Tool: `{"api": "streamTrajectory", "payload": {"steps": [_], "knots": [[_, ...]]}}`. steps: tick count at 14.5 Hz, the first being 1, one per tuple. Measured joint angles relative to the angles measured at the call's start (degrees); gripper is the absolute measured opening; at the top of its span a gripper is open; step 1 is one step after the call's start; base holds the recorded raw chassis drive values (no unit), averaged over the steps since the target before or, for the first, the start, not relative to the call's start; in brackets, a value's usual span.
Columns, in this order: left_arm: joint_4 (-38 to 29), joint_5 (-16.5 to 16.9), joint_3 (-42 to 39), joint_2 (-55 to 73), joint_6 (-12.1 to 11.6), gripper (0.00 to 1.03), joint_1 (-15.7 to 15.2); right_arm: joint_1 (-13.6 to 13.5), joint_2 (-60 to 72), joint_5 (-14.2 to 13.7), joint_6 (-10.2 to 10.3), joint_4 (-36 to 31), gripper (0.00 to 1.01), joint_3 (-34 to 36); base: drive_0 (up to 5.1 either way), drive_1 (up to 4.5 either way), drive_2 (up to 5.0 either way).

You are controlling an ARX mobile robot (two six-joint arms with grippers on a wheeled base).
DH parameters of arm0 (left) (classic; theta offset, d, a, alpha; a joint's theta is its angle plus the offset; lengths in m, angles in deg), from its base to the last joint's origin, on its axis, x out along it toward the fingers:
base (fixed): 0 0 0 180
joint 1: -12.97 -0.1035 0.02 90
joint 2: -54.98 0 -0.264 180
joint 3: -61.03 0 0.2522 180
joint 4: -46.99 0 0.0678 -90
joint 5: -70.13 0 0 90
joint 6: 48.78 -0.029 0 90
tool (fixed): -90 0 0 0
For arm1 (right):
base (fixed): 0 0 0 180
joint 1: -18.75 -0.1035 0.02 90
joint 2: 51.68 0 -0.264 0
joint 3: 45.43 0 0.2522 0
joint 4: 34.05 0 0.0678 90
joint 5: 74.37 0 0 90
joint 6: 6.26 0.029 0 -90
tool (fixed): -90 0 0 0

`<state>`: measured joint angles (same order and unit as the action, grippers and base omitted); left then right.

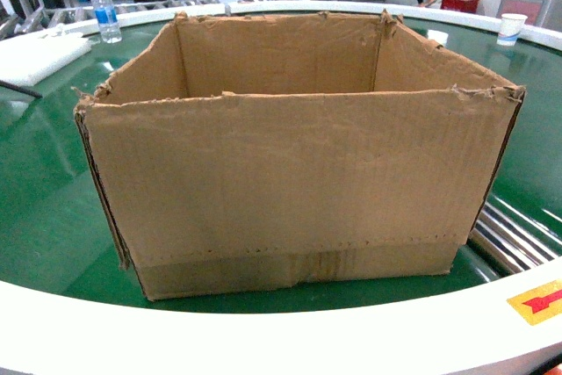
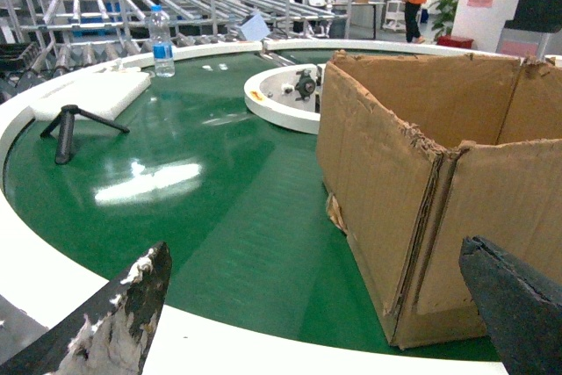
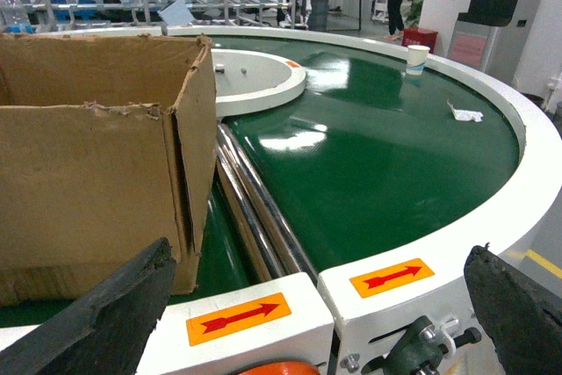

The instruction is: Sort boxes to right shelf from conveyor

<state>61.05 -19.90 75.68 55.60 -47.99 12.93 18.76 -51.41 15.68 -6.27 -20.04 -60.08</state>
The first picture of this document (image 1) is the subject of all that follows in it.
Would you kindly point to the clear plastic water bottle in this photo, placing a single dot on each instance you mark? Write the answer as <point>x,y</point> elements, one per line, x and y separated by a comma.
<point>107,21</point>

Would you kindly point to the white paper cup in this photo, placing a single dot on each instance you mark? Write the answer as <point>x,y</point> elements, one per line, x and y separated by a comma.
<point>510,28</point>

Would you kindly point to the white foam pad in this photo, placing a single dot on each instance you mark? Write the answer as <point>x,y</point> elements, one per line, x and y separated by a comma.
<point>26,61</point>

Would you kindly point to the red crate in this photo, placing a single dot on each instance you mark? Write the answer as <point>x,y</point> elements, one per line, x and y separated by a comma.
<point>465,6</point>

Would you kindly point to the brown cardboard box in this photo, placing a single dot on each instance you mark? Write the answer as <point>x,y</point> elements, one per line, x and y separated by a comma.
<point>261,152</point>

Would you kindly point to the steel conveyor rollers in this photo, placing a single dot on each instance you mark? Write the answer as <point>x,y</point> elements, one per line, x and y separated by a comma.
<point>511,242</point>

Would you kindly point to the white conveyor rim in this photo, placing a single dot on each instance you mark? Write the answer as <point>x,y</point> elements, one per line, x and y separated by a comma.
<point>511,325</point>

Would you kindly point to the green circular conveyor belt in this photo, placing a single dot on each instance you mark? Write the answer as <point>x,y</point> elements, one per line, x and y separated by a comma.
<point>55,238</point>

